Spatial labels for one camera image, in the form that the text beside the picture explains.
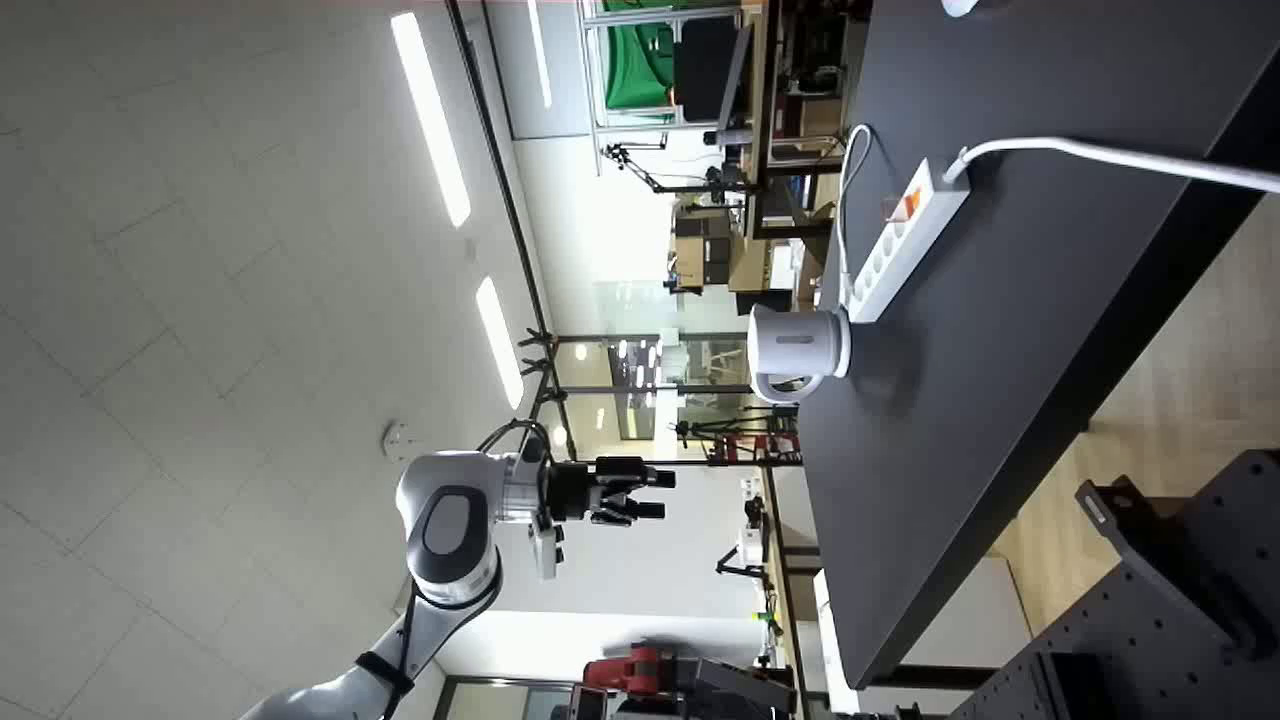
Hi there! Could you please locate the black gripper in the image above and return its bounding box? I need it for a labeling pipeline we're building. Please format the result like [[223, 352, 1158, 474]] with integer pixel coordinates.
[[537, 454, 678, 530]]

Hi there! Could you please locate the white extension cord power strip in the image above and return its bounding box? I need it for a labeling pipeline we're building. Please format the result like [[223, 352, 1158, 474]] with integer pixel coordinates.
[[842, 156, 975, 329]]

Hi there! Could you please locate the black tripod stand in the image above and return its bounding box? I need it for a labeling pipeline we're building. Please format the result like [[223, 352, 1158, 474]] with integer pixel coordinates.
[[517, 321, 806, 474]]

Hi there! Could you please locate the red machine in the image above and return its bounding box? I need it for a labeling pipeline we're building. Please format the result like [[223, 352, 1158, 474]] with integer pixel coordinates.
[[579, 640, 686, 712]]

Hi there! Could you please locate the short ceiling light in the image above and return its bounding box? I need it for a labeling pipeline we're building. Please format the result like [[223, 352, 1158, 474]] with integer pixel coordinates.
[[470, 271, 527, 418]]

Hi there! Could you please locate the wooden shelving unit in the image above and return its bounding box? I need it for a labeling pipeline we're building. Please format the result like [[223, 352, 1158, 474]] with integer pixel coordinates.
[[664, 0, 874, 316]]

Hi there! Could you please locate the long ceiling light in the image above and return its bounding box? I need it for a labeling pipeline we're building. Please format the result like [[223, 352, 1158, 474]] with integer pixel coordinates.
[[389, 9, 477, 233]]

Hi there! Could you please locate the black perforated board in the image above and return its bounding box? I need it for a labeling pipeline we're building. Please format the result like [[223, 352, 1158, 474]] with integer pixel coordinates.
[[947, 449, 1280, 720]]

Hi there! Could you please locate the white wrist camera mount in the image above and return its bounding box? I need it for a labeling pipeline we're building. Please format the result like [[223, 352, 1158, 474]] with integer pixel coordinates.
[[524, 516, 571, 581]]

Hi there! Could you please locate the green board in white frame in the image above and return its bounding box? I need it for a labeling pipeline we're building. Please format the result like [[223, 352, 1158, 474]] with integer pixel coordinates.
[[579, 0, 751, 153]]

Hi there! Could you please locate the black metal bracket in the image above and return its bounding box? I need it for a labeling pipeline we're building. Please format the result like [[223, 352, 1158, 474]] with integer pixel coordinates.
[[1072, 474, 1272, 661]]

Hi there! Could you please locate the thick white power cable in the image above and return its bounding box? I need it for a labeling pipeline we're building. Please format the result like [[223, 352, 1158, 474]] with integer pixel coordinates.
[[941, 131, 1280, 199]]

